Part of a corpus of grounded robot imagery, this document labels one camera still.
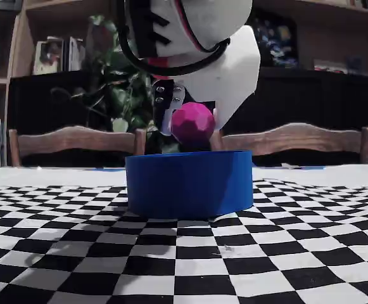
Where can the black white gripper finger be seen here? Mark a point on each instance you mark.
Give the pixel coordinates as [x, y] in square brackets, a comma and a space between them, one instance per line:
[166, 107]

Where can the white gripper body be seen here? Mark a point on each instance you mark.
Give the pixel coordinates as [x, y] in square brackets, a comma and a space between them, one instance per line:
[239, 79]

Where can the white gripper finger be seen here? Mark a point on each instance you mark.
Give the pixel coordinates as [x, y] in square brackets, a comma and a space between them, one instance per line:
[228, 109]

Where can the pink faceted ball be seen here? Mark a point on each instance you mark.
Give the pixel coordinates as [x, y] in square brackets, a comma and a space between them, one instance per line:
[191, 122]

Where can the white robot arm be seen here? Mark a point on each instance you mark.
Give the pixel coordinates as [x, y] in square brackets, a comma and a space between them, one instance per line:
[209, 19]

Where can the dark blue starry box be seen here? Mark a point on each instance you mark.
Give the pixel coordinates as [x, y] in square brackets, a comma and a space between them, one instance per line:
[275, 41]

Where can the blue round box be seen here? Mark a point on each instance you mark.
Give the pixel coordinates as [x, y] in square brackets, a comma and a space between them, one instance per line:
[187, 183]

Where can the green leafy plant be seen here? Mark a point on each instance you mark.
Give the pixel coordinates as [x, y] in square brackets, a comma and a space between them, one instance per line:
[120, 95]

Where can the brown wooden chair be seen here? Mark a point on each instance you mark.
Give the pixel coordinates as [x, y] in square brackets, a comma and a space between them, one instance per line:
[297, 136]
[76, 139]

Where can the blue tape strip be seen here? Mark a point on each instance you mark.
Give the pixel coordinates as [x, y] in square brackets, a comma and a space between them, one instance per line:
[304, 168]
[112, 169]

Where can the black cabinet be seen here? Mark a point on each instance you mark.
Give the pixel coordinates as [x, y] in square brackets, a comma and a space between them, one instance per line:
[329, 101]

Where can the upright illustrated books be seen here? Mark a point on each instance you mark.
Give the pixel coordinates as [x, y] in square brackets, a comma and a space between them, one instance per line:
[57, 55]

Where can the black white checkerboard mat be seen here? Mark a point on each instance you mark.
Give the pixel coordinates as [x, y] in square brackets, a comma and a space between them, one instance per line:
[202, 253]

